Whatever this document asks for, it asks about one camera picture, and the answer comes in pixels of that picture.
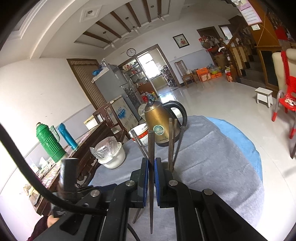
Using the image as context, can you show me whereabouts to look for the blue thermos bottle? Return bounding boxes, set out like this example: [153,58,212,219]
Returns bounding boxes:
[58,123,78,150]

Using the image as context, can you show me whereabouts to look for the grey refrigerator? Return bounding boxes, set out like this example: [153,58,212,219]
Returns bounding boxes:
[92,64,142,131]

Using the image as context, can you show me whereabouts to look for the white bowl with plastic bag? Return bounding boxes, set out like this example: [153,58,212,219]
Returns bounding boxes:
[90,137,126,169]

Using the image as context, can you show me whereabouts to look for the left hand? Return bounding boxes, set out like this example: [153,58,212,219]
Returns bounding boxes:
[46,215,60,228]

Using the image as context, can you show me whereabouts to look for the golden electric kettle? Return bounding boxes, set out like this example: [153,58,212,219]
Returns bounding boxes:
[144,96,188,147]

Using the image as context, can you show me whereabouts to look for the white small stool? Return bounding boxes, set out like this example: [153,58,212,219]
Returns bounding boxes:
[255,87,273,108]

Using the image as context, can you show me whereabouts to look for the wall calendar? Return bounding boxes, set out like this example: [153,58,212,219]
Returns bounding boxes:
[232,0,262,26]

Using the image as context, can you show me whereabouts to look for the round wall clock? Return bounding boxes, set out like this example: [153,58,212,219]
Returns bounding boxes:
[126,48,137,57]

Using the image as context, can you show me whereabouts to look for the black cable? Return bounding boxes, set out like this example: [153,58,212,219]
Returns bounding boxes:
[0,123,110,215]

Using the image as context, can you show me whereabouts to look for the framed flower picture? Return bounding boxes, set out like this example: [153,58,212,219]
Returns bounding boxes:
[173,34,190,49]

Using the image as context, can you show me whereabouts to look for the orange box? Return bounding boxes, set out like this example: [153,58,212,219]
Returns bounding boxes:
[196,67,211,82]

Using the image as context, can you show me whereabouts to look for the dark grey utensil cup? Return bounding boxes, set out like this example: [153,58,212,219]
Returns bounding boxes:
[162,162,174,173]

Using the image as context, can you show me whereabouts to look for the dark wooden sideboard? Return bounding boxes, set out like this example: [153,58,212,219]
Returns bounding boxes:
[34,120,130,216]

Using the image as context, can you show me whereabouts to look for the stacked red white bowls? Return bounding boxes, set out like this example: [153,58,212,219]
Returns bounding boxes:
[128,123,149,146]

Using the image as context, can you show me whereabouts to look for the wooden chair far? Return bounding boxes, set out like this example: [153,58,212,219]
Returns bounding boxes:
[174,60,197,87]

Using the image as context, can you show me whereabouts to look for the red plastic chair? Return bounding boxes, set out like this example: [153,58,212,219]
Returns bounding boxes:
[271,51,296,140]

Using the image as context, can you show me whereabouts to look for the green thermos jug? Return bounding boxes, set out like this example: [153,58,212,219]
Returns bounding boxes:
[36,122,66,163]

